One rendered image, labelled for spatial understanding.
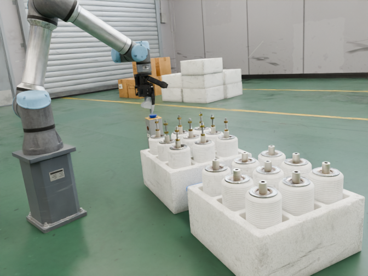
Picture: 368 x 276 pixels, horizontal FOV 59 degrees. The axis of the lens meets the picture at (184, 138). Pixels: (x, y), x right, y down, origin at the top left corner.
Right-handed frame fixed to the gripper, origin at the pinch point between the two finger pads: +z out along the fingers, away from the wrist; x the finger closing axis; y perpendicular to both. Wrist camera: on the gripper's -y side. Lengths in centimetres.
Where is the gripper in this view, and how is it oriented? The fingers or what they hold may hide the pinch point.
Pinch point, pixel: (152, 110)
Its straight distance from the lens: 172.1
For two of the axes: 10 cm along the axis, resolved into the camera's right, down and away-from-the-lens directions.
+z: 0.8, 9.6, 2.5
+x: 4.2, 1.9, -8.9
